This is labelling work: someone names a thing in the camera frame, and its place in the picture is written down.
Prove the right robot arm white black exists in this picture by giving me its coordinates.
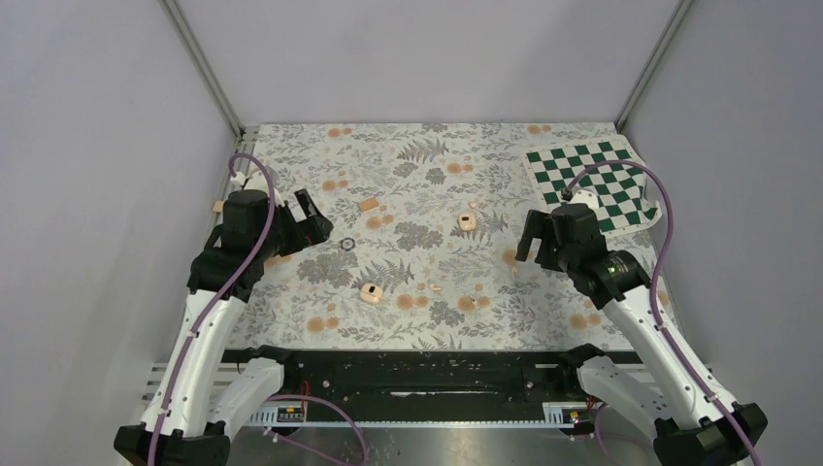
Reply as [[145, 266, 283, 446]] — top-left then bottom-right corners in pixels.
[[515, 204, 768, 465]]

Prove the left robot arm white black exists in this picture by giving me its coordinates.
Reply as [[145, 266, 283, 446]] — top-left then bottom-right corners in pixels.
[[114, 189, 333, 465]]

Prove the blue poker chip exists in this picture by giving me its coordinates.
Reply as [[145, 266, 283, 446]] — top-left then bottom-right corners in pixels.
[[340, 237, 356, 251]]

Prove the green white checkered mat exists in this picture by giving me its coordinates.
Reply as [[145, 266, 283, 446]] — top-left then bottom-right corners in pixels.
[[521, 136, 662, 237]]

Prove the floral patterned table mat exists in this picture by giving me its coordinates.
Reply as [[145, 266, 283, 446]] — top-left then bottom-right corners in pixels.
[[229, 123, 656, 350]]

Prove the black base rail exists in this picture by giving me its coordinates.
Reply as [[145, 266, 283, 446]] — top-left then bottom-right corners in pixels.
[[224, 346, 592, 424]]

